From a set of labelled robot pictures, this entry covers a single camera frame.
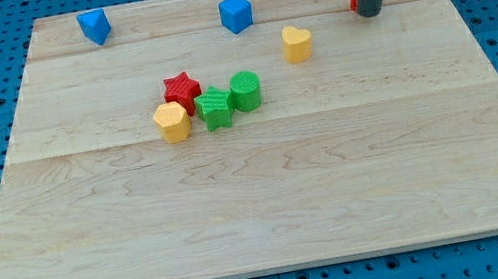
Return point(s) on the light wooden board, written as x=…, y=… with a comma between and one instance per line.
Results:
x=385, y=140

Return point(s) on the yellow heart block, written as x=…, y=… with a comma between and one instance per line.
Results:
x=297, y=44

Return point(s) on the red star block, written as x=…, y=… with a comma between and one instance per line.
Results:
x=183, y=90

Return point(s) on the blue triangle block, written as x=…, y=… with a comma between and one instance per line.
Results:
x=95, y=25

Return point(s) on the blue cube block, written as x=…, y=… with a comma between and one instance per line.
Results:
x=236, y=15

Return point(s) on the yellow hexagon block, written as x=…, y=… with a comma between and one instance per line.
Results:
x=172, y=122

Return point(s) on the green star block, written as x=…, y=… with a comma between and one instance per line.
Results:
x=215, y=107

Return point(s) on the green cylinder block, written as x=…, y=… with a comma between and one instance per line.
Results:
x=245, y=88

